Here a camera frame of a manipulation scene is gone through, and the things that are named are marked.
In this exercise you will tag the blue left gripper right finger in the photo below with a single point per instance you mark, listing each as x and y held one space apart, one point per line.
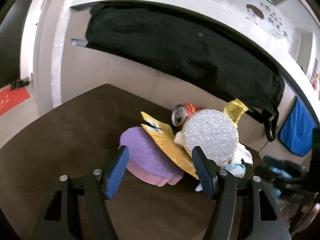
206 171

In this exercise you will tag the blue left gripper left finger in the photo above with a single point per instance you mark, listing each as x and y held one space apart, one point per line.
114 172

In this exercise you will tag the white tissue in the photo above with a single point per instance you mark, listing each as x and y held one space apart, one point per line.
236 165

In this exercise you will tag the yellow snack packet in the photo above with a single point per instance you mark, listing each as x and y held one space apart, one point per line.
163 136

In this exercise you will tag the round silver scouring pad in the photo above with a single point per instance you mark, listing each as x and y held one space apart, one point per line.
214 132

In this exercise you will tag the purple pink sponge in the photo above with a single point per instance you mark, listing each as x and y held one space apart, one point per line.
147 161

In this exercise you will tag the red crushed drink can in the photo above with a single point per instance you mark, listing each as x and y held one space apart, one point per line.
182 113

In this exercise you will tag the gold snack wrapper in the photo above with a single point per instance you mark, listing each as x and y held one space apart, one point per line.
235 109

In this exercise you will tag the white kitchen counter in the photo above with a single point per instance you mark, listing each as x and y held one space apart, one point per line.
233 21

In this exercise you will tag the blue hanging towel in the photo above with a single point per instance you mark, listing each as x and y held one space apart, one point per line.
295 133

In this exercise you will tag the black hanging bag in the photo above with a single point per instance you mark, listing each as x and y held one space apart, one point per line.
194 49

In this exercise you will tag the red floor mat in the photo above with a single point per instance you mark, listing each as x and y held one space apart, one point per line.
11 98

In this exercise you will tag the black refrigerator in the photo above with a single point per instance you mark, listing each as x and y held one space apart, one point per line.
11 35

